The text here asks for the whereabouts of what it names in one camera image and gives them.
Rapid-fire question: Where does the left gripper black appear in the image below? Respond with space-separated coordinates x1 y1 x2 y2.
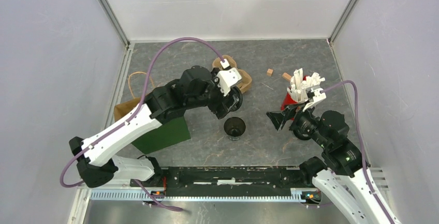
186 68 239 120

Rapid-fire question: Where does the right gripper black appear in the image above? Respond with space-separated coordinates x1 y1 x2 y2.
266 98 329 148

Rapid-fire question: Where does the black cup lid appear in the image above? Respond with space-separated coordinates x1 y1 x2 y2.
230 86 243 112
292 129 312 141

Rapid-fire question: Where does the black coffee cup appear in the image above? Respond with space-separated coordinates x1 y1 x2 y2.
224 117 246 141

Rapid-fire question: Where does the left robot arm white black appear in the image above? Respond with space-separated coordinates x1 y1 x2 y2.
69 66 243 188

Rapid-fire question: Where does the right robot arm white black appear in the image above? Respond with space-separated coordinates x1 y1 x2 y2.
266 105 400 223

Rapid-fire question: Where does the white stirrer sticks bundle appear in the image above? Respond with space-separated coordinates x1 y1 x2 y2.
287 68 326 103

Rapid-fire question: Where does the green mat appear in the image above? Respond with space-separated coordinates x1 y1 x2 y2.
132 117 191 154

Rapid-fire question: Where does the brown paper bag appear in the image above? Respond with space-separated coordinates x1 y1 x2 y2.
113 71 146 122

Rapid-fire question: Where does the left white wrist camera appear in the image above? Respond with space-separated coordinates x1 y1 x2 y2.
216 59 242 97

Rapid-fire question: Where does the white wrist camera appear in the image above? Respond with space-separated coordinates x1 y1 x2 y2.
302 86 327 112
216 59 242 97

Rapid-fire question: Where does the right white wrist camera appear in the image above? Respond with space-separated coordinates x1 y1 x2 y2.
302 86 327 112

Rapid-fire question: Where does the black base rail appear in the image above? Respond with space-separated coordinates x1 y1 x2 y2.
140 166 315 197

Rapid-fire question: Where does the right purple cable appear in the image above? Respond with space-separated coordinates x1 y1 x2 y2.
320 80 397 224

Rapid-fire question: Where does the purple cable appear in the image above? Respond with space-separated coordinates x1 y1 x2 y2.
320 80 397 224
60 37 227 213

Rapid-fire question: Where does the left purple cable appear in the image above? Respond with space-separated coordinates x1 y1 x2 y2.
60 37 227 213

